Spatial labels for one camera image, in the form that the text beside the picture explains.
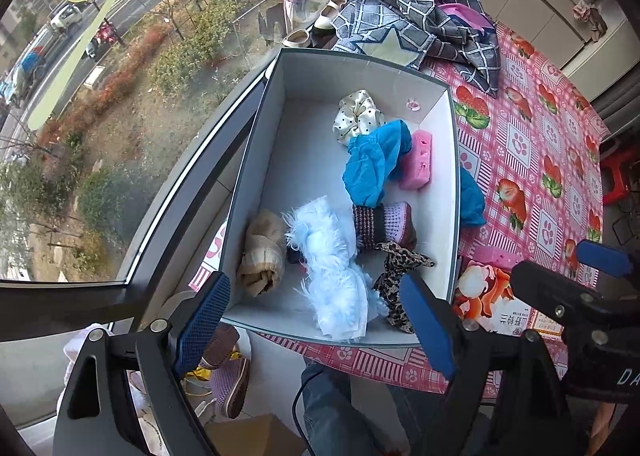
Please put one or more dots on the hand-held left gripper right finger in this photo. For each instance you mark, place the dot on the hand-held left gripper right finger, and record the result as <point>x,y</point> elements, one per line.
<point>427,331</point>

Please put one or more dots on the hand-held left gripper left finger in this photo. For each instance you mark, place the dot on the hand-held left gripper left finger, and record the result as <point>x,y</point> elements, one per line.
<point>202,326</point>

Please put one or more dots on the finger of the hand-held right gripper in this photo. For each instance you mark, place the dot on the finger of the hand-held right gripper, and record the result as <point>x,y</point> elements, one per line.
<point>550,291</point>
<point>602,258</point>

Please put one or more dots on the red patterned carton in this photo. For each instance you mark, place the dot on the red patterned carton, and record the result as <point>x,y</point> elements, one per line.
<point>545,323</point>

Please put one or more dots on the leopard print scrunchie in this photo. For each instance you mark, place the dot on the leopard print scrunchie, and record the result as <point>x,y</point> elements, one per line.
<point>392,281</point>

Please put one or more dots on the beige sock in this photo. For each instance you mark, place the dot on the beige sock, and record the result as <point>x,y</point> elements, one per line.
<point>260,251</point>

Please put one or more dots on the brown and white knit cuff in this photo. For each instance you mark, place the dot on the brown and white knit cuff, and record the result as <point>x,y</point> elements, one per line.
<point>385,223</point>

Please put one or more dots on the dark striped sock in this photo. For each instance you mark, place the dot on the dark striped sock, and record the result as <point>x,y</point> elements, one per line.
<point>295,256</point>

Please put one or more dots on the light blue fluffy cloth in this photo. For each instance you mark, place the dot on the light blue fluffy cloth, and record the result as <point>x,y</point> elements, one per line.
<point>325,266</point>

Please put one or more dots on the pink sponge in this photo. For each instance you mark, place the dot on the pink sponge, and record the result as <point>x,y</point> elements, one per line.
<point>417,166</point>

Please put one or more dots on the blue velvet scrunchie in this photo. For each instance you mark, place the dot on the blue velvet scrunchie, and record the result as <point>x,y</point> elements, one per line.
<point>370,171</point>

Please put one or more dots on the grey storage box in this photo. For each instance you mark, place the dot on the grey storage box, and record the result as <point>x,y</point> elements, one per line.
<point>300,161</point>

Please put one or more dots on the white polka dot scrunchie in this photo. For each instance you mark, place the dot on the white polka dot scrunchie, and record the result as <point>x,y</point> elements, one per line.
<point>357,114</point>

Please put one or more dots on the purple knit slipper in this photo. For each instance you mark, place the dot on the purple knit slipper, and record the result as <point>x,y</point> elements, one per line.
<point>232,386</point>
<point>222,343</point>

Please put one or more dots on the white snack packet with red print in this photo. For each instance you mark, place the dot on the white snack packet with red print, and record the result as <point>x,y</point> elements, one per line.
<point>480,291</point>

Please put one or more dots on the red plastic stool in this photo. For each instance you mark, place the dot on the red plastic stool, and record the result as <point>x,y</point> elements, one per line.
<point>620,181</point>

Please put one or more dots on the blue crumpled cloth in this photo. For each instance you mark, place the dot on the blue crumpled cloth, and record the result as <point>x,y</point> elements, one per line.
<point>472,201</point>

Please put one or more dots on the cardboard box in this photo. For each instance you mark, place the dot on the cardboard box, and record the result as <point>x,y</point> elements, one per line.
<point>260,436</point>

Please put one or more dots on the pink strawberry print tablecloth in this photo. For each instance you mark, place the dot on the pink strawberry print tablecloth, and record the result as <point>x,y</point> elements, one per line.
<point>545,136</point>

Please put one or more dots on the pink hanging cloth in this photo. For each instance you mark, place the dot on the pink hanging cloth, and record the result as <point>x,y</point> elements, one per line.
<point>592,16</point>

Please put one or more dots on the beige cabinet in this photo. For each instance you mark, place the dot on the beige cabinet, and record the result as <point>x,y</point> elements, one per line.
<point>540,1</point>

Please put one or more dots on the white shoe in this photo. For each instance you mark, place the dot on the white shoe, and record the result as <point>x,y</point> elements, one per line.
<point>327,16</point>
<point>296,39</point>

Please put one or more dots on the grey plaid garment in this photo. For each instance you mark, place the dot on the grey plaid garment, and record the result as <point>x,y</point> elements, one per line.
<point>400,16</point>

